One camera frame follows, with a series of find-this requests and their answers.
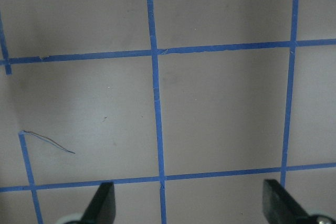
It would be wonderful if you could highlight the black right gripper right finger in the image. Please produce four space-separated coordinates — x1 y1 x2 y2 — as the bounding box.
262 179 310 224

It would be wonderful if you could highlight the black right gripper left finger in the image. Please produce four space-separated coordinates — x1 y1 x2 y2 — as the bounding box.
80 182 116 224

